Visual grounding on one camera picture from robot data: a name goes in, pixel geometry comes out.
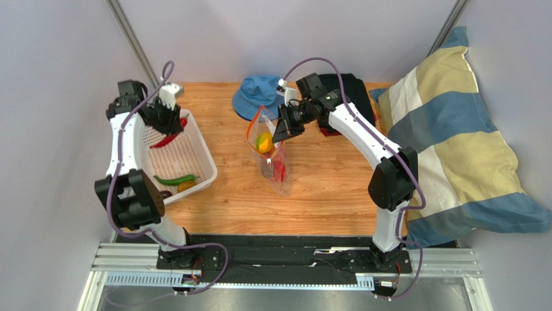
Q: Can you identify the red chili pepper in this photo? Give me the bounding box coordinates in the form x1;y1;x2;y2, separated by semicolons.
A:
150;114;189;148

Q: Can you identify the yellow green mango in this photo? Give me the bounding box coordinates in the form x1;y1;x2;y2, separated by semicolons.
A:
255;132;275;154

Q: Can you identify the clear orange-zip bag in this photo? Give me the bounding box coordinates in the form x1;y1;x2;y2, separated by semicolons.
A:
246;106;291;196

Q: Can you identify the red tomato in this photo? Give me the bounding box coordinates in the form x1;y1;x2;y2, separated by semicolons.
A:
272;155;287;183

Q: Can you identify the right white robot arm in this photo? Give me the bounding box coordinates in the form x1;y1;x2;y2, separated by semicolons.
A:
273;73;418;265

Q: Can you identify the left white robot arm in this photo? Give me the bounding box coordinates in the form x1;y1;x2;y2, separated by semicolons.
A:
94;80;191;253

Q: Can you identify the white plastic basket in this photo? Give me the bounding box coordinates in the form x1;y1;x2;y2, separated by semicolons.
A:
122;108;218;206

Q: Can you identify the blue bucket hat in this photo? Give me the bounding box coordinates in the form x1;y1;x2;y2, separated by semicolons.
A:
231;75;284;121

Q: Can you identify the green chili pepper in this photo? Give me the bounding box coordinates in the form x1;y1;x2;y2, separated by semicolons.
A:
154;174;196;186

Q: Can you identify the black folded cloth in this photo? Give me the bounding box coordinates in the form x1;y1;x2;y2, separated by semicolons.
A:
317;73;376;137

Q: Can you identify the yellow brown passion fruit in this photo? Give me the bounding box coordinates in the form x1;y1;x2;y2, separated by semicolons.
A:
177;180;196;193

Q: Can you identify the blue yellow checked pillow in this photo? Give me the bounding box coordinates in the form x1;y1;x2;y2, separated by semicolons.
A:
370;27;551;247

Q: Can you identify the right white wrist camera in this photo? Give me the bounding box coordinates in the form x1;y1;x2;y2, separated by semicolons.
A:
276;78;299;106

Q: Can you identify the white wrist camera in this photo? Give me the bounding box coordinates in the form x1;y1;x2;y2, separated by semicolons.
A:
158;83;184;110
276;78;299;106

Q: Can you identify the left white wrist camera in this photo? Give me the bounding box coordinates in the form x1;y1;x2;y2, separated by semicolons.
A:
158;83;184;110

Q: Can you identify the left aluminium corner post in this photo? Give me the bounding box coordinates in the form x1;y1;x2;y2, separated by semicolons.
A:
106;0;160;95

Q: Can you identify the aluminium corner post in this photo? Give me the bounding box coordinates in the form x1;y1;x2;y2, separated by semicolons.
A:
427;0;471;56
106;0;160;95

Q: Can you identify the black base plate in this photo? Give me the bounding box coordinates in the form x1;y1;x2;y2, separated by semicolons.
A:
130;234;413;286

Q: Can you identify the aluminium frame rail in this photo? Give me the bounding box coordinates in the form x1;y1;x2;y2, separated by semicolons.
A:
77;243;492;310

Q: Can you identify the right aluminium corner post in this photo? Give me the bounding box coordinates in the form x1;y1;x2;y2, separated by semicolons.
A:
427;0;471;56

